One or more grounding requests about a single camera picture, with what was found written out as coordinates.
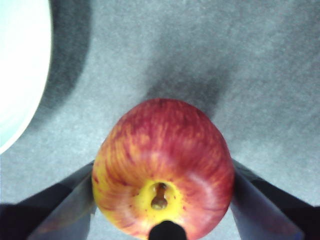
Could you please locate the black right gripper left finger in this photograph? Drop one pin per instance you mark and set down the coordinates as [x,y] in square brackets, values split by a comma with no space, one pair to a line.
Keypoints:
[45,215]

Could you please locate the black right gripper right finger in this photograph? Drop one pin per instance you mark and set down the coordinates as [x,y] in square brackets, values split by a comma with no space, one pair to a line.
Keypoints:
[270,215]

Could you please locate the red yellow apple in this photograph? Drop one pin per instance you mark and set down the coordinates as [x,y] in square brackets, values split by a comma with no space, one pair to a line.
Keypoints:
[165,160]

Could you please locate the green plate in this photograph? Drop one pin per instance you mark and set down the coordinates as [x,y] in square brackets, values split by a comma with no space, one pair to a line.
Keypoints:
[20,70]

